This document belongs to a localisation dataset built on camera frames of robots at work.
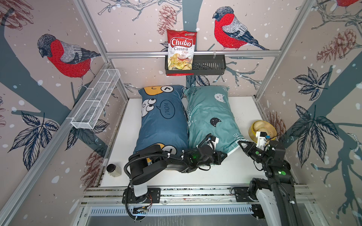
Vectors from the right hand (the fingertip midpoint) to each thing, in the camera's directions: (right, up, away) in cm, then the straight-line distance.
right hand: (238, 140), depth 76 cm
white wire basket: (-80, +14, -5) cm, 82 cm away
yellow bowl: (+23, +5, +18) cm, 30 cm away
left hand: (-5, -8, -2) cm, 10 cm away
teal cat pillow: (-14, +16, +15) cm, 26 cm away
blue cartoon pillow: (-44, +10, +14) cm, 48 cm away
